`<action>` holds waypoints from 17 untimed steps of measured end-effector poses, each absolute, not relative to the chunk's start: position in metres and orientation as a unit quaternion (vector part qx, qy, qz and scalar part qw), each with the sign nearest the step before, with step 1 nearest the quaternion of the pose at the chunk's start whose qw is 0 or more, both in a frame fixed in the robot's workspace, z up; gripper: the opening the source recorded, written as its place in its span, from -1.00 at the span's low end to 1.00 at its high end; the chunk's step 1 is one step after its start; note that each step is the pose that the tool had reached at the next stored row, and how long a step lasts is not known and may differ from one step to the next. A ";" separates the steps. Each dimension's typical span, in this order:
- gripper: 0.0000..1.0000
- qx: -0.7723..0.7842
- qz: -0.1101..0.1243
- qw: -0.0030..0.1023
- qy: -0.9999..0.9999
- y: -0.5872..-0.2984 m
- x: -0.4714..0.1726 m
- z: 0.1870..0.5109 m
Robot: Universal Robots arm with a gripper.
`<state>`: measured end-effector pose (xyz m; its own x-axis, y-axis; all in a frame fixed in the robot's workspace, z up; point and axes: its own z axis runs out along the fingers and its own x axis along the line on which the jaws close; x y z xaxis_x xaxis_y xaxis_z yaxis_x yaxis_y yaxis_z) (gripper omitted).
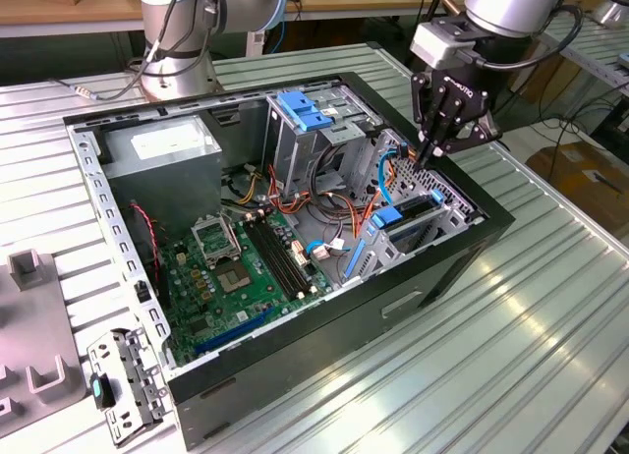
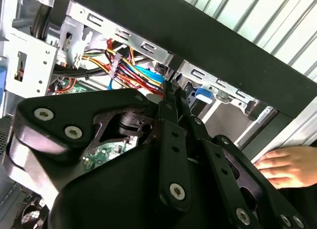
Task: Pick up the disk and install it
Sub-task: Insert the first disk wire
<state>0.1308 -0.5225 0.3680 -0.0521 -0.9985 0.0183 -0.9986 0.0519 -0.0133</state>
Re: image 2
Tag hard disk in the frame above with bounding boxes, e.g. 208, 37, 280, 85
185, 81, 215, 115

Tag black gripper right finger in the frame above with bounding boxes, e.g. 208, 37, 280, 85
172, 79, 312, 229

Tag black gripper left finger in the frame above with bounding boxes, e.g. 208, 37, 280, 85
3, 80, 193, 213

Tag person bare hand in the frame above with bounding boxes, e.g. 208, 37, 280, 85
255, 146, 317, 190

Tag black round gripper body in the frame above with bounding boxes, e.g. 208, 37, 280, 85
48, 141, 248, 229

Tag blue data wire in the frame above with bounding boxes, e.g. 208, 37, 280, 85
108, 65, 166, 91

